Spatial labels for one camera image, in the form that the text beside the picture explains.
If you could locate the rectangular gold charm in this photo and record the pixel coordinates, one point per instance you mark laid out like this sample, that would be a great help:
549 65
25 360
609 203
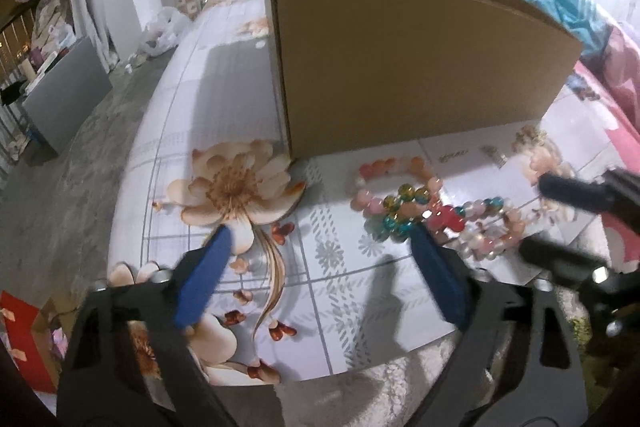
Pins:
452 155

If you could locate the floral tablecloth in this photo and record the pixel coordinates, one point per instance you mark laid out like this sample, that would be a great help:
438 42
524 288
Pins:
340 287

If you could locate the cardboard box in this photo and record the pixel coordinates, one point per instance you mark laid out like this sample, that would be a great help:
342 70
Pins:
400 57

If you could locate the white fluffy rug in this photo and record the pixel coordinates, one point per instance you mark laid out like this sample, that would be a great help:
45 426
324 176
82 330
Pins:
350 397

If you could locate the brown paper bag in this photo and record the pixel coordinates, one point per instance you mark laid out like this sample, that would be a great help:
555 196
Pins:
47 327

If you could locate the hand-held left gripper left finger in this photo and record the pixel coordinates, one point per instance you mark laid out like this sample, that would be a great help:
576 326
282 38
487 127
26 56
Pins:
205 277

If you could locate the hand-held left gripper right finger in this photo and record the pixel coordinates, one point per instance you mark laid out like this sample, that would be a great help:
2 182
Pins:
440 277

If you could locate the metal railing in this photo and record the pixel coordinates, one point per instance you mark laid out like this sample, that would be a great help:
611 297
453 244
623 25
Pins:
12 72

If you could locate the beige fabric bundle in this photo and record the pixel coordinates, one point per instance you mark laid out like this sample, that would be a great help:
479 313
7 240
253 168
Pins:
52 19

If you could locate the gold butterfly charm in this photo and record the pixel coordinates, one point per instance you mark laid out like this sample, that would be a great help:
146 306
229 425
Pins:
529 138

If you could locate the red gift bag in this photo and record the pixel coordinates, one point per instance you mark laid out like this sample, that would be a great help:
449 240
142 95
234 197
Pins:
22 342

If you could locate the white plastic bag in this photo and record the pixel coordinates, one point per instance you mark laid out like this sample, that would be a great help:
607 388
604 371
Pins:
162 29

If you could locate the blue printed blanket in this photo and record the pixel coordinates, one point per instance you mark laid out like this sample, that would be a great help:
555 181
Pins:
555 2

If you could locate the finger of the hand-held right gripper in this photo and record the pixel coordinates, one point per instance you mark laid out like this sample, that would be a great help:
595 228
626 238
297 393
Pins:
575 193
560 253

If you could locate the gold earring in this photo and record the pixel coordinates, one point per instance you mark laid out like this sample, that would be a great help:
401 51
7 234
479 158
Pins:
492 155

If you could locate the grey flat box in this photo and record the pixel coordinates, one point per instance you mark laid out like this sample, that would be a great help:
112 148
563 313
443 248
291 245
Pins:
70 92

